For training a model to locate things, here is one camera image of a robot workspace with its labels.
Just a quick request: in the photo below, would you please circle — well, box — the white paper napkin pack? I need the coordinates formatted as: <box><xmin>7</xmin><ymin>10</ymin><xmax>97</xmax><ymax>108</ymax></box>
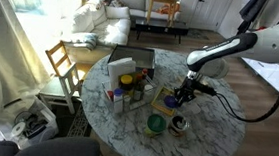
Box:
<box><xmin>105</xmin><ymin>55</ymin><xmax>138</xmax><ymax>93</ymax></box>

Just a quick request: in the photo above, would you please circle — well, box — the yellow lid jar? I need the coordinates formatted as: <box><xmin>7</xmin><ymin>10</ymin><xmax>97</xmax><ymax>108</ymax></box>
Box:
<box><xmin>119</xmin><ymin>73</ymin><xmax>135</xmax><ymax>92</ymax></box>

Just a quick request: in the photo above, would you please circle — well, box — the white container in organizer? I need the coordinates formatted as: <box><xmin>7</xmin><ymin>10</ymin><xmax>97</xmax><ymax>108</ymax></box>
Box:
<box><xmin>143</xmin><ymin>83</ymin><xmax>155</xmax><ymax>102</ymax></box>

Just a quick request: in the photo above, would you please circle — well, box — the dark sauce bottle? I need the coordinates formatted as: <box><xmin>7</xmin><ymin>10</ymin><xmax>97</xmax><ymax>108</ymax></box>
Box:
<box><xmin>132</xmin><ymin>73</ymin><xmax>147</xmax><ymax>102</ymax></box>

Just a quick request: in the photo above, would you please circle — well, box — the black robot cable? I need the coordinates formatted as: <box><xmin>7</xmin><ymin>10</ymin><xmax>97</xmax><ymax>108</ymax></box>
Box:
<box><xmin>195</xmin><ymin>52</ymin><xmax>279</xmax><ymax>126</ymax></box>

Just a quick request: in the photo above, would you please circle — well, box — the yellow card box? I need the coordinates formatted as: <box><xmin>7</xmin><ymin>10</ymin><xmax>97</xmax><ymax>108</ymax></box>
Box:
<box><xmin>150</xmin><ymin>84</ymin><xmax>183</xmax><ymax>117</ymax></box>

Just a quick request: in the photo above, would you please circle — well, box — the sheer white curtain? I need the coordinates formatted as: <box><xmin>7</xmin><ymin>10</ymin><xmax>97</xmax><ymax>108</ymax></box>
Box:
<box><xmin>0</xmin><ymin>0</ymin><xmax>58</xmax><ymax>145</ymax></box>

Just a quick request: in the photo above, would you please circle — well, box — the small red cap bottle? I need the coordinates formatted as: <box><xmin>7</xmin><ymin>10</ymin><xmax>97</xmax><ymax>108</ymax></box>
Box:
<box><xmin>106</xmin><ymin>90</ymin><xmax>115</xmax><ymax>102</ymax></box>

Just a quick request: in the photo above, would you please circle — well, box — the gray upholstered chair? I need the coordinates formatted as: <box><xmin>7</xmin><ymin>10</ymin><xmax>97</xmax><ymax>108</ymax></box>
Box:
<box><xmin>12</xmin><ymin>131</ymin><xmax>103</xmax><ymax>156</ymax></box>

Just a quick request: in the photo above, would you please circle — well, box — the dark coffee table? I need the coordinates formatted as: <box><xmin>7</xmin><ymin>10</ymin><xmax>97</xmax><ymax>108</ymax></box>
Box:
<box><xmin>133</xmin><ymin>17</ymin><xmax>190</xmax><ymax>46</ymax></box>

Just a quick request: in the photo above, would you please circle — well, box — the small glass shaker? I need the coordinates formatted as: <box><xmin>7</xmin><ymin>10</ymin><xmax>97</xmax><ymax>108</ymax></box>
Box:
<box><xmin>122</xmin><ymin>94</ymin><xmax>132</xmax><ymax>112</ymax></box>

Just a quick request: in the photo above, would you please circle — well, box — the dark open cardboard box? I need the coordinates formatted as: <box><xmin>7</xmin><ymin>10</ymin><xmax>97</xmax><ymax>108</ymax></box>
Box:
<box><xmin>106</xmin><ymin>44</ymin><xmax>157</xmax><ymax>79</ymax></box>

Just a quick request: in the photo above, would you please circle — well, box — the white low cabinet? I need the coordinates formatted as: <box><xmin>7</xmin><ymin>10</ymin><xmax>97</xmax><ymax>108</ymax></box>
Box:
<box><xmin>237</xmin><ymin>56</ymin><xmax>279</xmax><ymax>104</ymax></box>

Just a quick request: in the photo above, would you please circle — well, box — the dark hanging jacket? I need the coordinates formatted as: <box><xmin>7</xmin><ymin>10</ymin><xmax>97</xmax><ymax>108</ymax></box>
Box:
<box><xmin>236</xmin><ymin>0</ymin><xmax>269</xmax><ymax>37</ymax></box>

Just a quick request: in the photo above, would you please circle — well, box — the white sofa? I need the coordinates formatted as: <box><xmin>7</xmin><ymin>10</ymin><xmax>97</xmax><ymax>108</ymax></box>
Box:
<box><xmin>59</xmin><ymin>0</ymin><xmax>134</xmax><ymax>68</ymax></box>

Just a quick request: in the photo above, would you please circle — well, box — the wooden block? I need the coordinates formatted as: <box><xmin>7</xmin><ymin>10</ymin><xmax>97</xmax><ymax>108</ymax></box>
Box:
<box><xmin>199</xmin><ymin>77</ymin><xmax>211</xmax><ymax>88</ymax></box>

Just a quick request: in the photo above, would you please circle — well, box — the green food can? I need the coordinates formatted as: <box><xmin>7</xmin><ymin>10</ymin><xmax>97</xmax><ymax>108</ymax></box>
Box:
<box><xmin>143</xmin><ymin>123</ymin><xmax>167</xmax><ymax>140</ymax></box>

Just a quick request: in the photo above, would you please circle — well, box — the orange label food can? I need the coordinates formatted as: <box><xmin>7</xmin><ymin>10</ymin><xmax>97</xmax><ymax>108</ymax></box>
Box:
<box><xmin>167</xmin><ymin>113</ymin><xmax>192</xmax><ymax>139</ymax></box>

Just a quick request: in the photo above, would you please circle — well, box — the yellow wooden side table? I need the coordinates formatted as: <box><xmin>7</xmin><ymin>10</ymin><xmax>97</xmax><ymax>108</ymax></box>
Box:
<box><xmin>146</xmin><ymin>0</ymin><xmax>181</xmax><ymax>28</ymax></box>

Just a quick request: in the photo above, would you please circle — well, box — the green bowl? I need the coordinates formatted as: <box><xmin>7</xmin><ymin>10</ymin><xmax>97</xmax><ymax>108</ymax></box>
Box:
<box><xmin>145</xmin><ymin>113</ymin><xmax>169</xmax><ymax>135</ymax></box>

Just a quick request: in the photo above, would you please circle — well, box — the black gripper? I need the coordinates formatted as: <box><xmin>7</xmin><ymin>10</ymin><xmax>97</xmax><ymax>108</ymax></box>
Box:
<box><xmin>172</xmin><ymin>75</ymin><xmax>202</xmax><ymax>109</ymax></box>

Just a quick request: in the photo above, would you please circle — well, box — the clear storage bin with clutter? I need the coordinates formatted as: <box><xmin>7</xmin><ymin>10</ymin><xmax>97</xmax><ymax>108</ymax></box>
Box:
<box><xmin>0</xmin><ymin>95</ymin><xmax>62</xmax><ymax>154</ymax></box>

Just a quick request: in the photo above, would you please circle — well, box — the white interior door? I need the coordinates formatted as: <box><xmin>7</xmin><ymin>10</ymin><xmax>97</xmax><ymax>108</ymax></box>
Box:
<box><xmin>178</xmin><ymin>0</ymin><xmax>234</xmax><ymax>33</ymax></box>

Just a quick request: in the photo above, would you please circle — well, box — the wooden chair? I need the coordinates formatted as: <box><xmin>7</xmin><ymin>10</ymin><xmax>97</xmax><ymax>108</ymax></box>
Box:
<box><xmin>39</xmin><ymin>40</ymin><xmax>87</xmax><ymax>117</ymax></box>

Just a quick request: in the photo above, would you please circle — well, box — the striped throw blanket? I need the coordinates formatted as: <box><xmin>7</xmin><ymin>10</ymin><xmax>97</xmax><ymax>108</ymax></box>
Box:
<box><xmin>61</xmin><ymin>30</ymin><xmax>99</xmax><ymax>52</ymax></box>

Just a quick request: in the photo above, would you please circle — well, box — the white bottle blue cap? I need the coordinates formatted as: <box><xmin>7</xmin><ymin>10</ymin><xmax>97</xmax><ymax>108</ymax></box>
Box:
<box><xmin>112</xmin><ymin>87</ymin><xmax>126</xmax><ymax>115</ymax></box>

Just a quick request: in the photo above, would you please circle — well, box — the clear plastic organizer bin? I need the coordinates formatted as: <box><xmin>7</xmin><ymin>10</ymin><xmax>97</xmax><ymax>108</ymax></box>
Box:
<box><xmin>99</xmin><ymin>68</ymin><xmax>159</xmax><ymax>116</ymax></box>

